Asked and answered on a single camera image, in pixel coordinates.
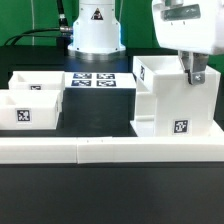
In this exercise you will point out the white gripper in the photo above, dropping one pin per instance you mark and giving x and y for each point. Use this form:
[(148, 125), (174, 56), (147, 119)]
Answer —
[(190, 25)]

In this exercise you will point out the white drawer cabinet box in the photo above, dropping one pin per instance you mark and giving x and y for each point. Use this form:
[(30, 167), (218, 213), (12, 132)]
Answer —
[(166, 104)]

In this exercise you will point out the white front drawer tray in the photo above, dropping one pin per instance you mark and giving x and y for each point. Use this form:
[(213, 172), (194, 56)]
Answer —
[(29, 109)]

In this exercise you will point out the white drawer tray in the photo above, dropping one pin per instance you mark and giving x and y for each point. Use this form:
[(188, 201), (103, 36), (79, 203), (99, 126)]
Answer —
[(29, 109), (37, 80)]

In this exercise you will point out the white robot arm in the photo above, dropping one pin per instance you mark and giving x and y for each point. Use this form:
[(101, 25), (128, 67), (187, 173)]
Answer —
[(96, 32)]

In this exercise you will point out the white rear drawer tray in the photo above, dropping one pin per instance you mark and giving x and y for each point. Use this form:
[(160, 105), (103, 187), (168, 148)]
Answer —
[(37, 80)]

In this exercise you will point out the white marker tag plate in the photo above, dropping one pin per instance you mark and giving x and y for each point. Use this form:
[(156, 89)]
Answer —
[(99, 80)]

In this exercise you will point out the white foam border front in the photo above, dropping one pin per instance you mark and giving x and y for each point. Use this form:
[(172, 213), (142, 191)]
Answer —
[(72, 150)]

